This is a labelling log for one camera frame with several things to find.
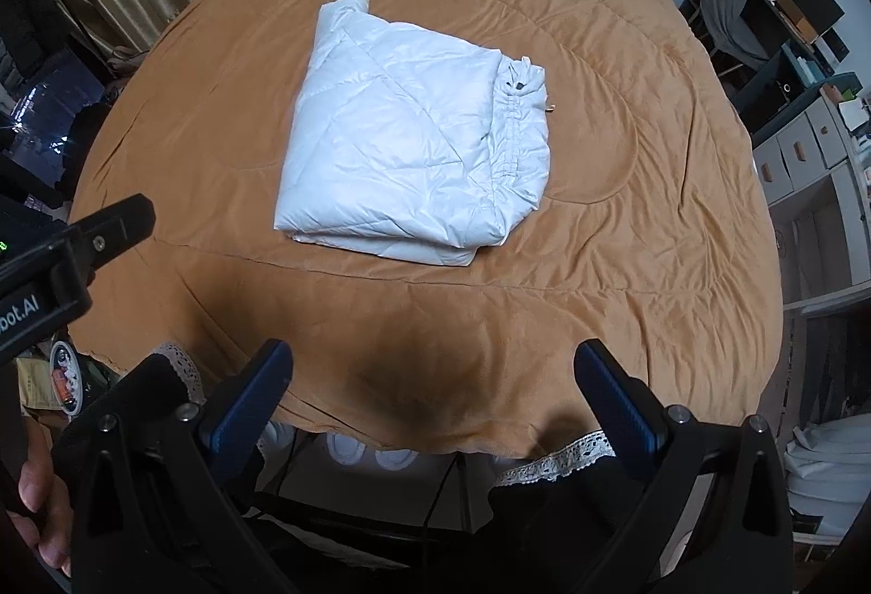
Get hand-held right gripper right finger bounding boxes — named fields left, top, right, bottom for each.
left=568, top=339, right=799, bottom=594

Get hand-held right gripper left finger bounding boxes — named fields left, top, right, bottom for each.
left=51, top=339, right=307, bottom=594

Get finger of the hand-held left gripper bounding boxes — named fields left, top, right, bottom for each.
left=66, top=192, right=158, bottom=287

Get white down jacket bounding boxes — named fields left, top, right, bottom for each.
left=273, top=0, right=551, bottom=267

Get dark hanging clothes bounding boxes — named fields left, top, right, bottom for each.
left=0, top=0, right=76, bottom=98

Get person's left hand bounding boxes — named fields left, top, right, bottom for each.
left=15, top=424, right=73, bottom=578

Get round printed tin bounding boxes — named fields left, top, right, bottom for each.
left=49, top=339, right=87, bottom=416

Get white slipper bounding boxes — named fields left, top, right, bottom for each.
left=373, top=448, right=418, bottom=474
left=325, top=431, right=373, bottom=467

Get dark plastic sheet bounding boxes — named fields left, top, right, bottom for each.
left=0, top=50, right=110, bottom=180

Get tan quilted blanket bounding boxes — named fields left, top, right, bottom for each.
left=68, top=0, right=783, bottom=460

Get white bag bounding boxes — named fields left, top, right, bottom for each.
left=782, top=415, right=871, bottom=538

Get white drawer cabinet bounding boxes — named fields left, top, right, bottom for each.
left=752, top=89, right=871, bottom=207

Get dark desk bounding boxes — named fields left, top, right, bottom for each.
left=680, top=0, right=848, bottom=125

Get chair with grey cloth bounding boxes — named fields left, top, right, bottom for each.
left=700, top=0, right=773, bottom=72

